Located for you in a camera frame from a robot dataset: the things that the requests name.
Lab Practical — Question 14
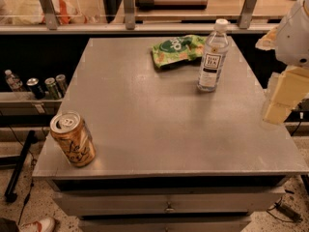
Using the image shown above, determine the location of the lower cabinet drawer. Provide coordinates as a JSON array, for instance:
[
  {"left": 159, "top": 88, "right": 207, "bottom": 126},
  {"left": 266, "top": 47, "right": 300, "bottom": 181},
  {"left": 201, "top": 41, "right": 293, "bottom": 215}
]
[{"left": 79, "top": 217, "right": 251, "bottom": 232}]

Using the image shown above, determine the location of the orange white plastic bag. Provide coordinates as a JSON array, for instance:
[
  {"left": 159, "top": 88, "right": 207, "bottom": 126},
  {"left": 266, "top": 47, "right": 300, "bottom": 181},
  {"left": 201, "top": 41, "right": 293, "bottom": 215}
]
[{"left": 12, "top": 0, "right": 87, "bottom": 25}]

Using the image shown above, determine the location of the gold soda can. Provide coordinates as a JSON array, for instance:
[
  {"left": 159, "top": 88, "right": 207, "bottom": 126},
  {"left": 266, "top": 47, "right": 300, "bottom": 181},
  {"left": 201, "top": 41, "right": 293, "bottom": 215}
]
[{"left": 50, "top": 111, "right": 96, "bottom": 167}]

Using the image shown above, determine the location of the cabinet drawer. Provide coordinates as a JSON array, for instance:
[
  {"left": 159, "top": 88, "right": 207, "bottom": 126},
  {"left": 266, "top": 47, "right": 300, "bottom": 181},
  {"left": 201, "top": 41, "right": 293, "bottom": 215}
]
[
  {"left": 79, "top": 217, "right": 251, "bottom": 232},
  {"left": 53, "top": 187, "right": 285, "bottom": 217}
]

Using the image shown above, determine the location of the green chip bag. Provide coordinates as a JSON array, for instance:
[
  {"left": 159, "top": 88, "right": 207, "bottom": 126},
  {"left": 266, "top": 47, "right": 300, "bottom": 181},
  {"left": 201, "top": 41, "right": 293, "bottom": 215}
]
[{"left": 152, "top": 35, "right": 207, "bottom": 69}]

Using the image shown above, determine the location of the small water bottle on shelf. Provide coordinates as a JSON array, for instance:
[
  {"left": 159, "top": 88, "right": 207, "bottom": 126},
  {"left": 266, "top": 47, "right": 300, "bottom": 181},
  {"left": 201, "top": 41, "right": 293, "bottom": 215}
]
[{"left": 5, "top": 70, "right": 25, "bottom": 92}]

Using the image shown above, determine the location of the middle metal bracket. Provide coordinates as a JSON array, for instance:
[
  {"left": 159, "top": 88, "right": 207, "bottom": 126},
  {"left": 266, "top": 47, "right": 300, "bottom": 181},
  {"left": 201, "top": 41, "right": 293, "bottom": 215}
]
[{"left": 124, "top": 0, "right": 135, "bottom": 30}]

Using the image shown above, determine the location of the green soda can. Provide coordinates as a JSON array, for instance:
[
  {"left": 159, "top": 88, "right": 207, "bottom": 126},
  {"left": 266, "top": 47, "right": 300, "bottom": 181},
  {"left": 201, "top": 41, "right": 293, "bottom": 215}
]
[{"left": 44, "top": 77, "right": 62, "bottom": 100}]

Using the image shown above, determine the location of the black stand leg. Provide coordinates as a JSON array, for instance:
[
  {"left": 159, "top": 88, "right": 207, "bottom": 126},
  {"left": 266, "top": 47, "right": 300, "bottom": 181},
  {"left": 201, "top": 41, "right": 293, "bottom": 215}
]
[{"left": 5, "top": 130, "right": 37, "bottom": 203}]

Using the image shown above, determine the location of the white and orange shoe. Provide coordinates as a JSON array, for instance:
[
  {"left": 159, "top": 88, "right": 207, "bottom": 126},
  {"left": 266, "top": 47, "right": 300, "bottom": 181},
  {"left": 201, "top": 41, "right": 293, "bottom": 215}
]
[{"left": 19, "top": 217, "right": 55, "bottom": 232}]

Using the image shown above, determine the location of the clear plastic water bottle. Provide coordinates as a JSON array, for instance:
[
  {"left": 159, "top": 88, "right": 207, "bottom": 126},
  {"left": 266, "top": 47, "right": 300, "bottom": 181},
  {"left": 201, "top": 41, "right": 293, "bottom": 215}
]
[{"left": 197, "top": 18, "right": 229, "bottom": 92}]

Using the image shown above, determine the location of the metal bracket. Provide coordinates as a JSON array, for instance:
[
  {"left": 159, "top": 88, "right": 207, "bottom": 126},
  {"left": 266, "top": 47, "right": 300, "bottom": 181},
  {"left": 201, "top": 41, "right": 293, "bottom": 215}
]
[
  {"left": 238, "top": 0, "right": 257, "bottom": 29},
  {"left": 39, "top": 0, "right": 59, "bottom": 30},
  {"left": 124, "top": 0, "right": 135, "bottom": 30}
]

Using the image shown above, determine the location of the black soda can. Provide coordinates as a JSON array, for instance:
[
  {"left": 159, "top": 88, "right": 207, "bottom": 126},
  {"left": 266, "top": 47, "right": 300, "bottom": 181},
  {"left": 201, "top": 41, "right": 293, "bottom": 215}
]
[{"left": 26, "top": 77, "right": 45, "bottom": 100}]

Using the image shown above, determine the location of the upper cabinet drawer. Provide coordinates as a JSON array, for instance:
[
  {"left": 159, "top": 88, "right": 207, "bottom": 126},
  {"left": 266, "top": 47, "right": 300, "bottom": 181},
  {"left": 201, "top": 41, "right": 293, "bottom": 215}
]
[{"left": 53, "top": 187, "right": 285, "bottom": 217}]

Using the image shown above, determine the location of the black power adapter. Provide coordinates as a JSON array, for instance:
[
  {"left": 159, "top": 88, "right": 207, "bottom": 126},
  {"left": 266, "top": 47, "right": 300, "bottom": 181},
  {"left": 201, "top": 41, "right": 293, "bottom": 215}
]
[{"left": 276, "top": 203, "right": 301, "bottom": 222}]

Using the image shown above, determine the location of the silver soda can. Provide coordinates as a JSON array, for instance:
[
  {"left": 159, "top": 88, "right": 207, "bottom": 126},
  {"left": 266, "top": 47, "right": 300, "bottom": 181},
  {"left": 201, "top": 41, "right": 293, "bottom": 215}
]
[{"left": 56, "top": 74, "right": 68, "bottom": 96}]

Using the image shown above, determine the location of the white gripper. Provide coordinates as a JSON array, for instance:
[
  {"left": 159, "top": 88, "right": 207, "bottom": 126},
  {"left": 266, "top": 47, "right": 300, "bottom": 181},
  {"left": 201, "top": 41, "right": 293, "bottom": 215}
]
[{"left": 255, "top": 0, "right": 309, "bottom": 125}]

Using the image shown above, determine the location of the right metal bracket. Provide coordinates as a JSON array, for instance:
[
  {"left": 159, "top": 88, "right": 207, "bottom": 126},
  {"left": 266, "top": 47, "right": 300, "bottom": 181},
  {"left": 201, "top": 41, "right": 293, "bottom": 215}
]
[{"left": 238, "top": 0, "right": 257, "bottom": 29}]

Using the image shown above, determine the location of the left metal bracket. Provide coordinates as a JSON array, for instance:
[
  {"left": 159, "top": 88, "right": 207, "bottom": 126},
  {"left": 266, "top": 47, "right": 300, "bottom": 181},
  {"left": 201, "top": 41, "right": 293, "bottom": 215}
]
[{"left": 39, "top": 0, "right": 59, "bottom": 30}]

